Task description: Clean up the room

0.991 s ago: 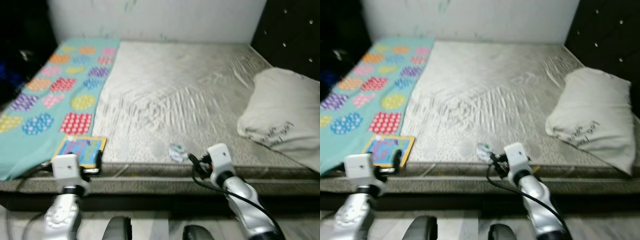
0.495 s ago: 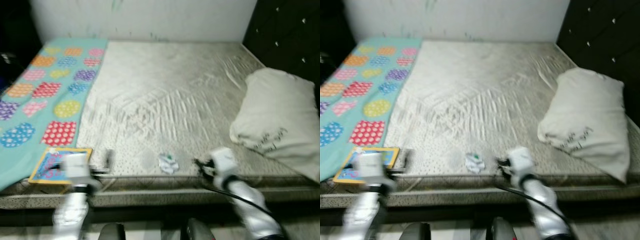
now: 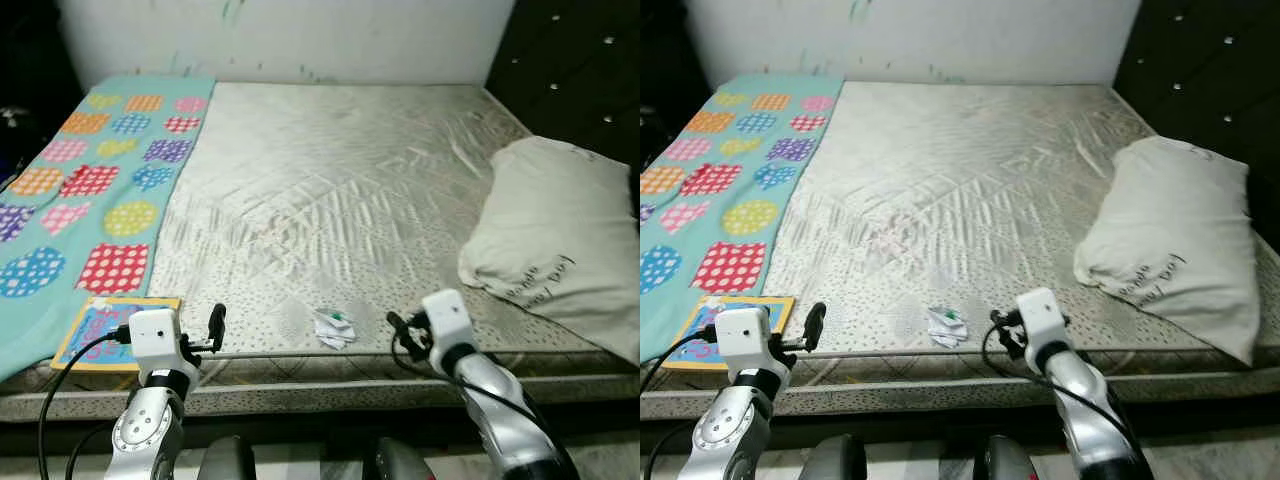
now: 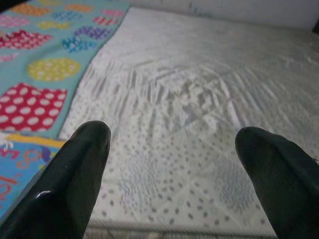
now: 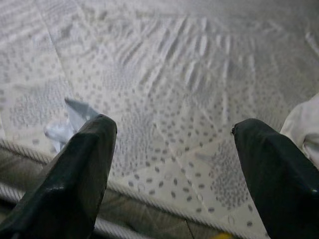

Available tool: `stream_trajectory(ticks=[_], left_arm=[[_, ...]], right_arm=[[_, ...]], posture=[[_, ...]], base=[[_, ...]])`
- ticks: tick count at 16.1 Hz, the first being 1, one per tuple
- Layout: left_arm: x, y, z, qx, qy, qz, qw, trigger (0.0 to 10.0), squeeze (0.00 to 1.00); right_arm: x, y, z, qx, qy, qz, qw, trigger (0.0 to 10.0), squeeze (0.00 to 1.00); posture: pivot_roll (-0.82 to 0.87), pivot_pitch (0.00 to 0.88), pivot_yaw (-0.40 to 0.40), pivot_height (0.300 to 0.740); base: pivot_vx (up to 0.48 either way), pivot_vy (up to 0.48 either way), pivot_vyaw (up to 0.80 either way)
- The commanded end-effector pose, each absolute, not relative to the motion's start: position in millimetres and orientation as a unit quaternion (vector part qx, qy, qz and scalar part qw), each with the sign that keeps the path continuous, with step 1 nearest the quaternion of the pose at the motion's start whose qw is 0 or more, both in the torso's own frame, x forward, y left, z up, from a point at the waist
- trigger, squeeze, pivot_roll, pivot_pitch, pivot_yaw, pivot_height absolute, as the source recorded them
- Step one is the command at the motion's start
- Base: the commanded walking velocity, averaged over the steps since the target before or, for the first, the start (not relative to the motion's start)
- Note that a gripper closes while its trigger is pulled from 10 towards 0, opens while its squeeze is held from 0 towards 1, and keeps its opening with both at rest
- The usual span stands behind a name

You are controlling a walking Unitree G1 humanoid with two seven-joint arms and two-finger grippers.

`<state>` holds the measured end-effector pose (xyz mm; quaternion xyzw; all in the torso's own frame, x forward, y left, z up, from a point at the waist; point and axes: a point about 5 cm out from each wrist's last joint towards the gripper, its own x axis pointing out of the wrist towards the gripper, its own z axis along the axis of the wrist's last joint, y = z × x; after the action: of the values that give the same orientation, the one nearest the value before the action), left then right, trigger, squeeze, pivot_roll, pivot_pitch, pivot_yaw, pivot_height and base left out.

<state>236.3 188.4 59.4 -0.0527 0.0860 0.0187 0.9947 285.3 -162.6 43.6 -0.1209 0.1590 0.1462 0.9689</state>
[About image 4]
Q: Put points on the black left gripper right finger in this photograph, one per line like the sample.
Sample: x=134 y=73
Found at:
x=286 y=189

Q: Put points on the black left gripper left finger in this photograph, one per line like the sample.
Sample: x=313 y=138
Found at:
x=62 y=186

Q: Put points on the colourful yellow-edged children's book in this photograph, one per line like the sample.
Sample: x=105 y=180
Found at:
x=22 y=159

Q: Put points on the teal blanket with dotted patches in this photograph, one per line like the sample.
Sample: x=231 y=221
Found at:
x=53 y=69

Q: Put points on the white quilted mattress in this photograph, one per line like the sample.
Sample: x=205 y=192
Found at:
x=187 y=87

